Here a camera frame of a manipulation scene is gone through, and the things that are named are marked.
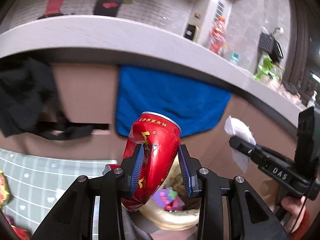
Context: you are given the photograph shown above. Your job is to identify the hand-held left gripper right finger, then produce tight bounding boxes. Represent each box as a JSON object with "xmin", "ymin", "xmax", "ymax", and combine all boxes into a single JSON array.
[{"xmin": 178, "ymin": 144, "xmax": 290, "ymax": 240}]

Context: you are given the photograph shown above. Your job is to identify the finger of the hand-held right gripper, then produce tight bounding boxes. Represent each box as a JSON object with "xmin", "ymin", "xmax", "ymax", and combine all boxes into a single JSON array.
[{"xmin": 229, "ymin": 136, "xmax": 265, "ymax": 164}]

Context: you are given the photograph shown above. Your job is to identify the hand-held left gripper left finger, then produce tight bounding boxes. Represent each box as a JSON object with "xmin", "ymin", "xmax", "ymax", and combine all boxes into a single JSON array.
[{"xmin": 31, "ymin": 144, "xmax": 145, "ymax": 240}]

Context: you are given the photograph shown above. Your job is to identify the white tissue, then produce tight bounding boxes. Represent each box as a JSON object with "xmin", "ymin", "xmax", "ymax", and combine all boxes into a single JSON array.
[{"xmin": 224, "ymin": 116, "xmax": 256, "ymax": 174}]

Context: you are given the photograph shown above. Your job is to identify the pink purple plastic package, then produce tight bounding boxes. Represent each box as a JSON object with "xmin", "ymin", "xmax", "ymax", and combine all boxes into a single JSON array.
[{"xmin": 155, "ymin": 189, "xmax": 184, "ymax": 212}]

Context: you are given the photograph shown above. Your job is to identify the dented red drink can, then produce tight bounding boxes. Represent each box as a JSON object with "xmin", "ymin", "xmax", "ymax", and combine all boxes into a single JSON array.
[{"xmin": 122, "ymin": 112, "xmax": 182, "ymax": 212}]

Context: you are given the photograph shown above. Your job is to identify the beige bowl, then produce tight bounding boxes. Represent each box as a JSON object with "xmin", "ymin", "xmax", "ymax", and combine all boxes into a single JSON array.
[{"xmin": 137, "ymin": 155, "xmax": 200, "ymax": 230}]

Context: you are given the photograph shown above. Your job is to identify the white trash bin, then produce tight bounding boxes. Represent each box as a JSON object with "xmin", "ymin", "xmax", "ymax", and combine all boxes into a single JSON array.
[{"xmin": 122, "ymin": 205, "xmax": 200, "ymax": 240}]

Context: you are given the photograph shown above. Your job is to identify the person's right forearm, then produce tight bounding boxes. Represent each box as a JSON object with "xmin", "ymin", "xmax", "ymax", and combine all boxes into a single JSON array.
[{"xmin": 291, "ymin": 209, "xmax": 312, "ymax": 240}]

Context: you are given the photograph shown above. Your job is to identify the person's right hand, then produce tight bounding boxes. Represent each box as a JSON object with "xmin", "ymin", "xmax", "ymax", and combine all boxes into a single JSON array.
[{"xmin": 281, "ymin": 196, "xmax": 307, "ymax": 227}]

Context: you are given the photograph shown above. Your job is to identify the blue towel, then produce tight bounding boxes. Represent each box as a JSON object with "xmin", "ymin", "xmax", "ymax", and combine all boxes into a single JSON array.
[{"xmin": 115, "ymin": 66, "xmax": 232, "ymax": 138}]

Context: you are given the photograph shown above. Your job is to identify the green vegetable bag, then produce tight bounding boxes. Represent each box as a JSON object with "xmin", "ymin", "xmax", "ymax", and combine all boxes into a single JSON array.
[{"xmin": 254, "ymin": 56, "xmax": 280, "ymax": 82}]

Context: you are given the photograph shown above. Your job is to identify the green checked tablecloth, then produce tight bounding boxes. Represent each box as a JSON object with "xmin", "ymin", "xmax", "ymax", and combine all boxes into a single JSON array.
[{"xmin": 0, "ymin": 148, "xmax": 118, "ymax": 240}]

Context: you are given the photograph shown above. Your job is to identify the black utensil rack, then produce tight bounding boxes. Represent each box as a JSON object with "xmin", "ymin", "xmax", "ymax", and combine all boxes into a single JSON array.
[{"xmin": 259, "ymin": 32, "xmax": 284, "ymax": 60}]

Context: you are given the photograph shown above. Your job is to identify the red snack bag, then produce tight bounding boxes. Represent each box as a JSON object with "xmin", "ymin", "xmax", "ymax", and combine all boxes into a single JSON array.
[{"xmin": 209, "ymin": 16, "xmax": 227, "ymax": 54}]

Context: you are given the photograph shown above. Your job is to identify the dark sauce bottle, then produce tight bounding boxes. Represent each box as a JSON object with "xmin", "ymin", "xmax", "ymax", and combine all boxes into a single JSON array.
[{"xmin": 184, "ymin": 12, "xmax": 202, "ymax": 42}]

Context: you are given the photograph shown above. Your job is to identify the grey stone countertop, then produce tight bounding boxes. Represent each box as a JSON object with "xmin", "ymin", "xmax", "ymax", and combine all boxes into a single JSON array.
[{"xmin": 0, "ymin": 15, "xmax": 307, "ymax": 140}]

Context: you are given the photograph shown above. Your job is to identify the red packet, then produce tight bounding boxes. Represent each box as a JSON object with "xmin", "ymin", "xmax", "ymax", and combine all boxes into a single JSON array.
[{"xmin": 5, "ymin": 215, "xmax": 30, "ymax": 240}]

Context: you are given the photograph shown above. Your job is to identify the red snack wrapper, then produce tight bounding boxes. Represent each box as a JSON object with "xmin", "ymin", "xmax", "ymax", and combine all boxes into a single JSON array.
[{"xmin": 0, "ymin": 171, "xmax": 12, "ymax": 207}]

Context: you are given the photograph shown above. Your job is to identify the black cloth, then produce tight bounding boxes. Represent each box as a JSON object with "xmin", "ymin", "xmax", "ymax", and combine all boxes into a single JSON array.
[{"xmin": 0, "ymin": 57, "xmax": 94, "ymax": 140}]

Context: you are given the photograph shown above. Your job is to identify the white vented wall box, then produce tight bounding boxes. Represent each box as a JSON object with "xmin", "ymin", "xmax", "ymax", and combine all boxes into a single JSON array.
[{"xmin": 195, "ymin": 0, "xmax": 234, "ymax": 45}]

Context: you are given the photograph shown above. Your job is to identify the cartoon wall sticker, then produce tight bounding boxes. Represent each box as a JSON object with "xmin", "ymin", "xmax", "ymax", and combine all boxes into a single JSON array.
[{"xmin": 37, "ymin": 0, "xmax": 175, "ymax": 28}]

